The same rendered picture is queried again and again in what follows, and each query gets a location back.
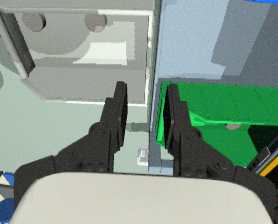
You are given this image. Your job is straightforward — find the grey metal bin rack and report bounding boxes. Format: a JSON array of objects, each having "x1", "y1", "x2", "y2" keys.
[{"x1": 137, "y1": 0, "x2": 278, "y2": 174}]

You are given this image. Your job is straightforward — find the yellow flat bar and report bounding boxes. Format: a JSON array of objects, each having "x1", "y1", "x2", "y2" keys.
[{"x1": 258, "y1": 154, "x2": 278, "y2": 176}]

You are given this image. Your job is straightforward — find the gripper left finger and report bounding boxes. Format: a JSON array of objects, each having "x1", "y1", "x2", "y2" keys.
[{"x1": 14, "y1": 81, "x2": 128, "y2": 211}]

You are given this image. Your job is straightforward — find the grey disc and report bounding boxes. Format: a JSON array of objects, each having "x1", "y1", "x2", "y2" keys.
[
  {"x1": 225, "y1": 124, "x2": 241, "y2": 130},
  {"x1": 85, "y1": 14, "x2": 107, "y2": 32},
  {"x1": 22, "y1": 13, "x2": 46, "y2": 32}
]

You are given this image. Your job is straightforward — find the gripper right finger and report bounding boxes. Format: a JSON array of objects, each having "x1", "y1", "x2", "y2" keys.
[{"x1": 163, "y1": 84, "x2": 276, "y2": 224}]

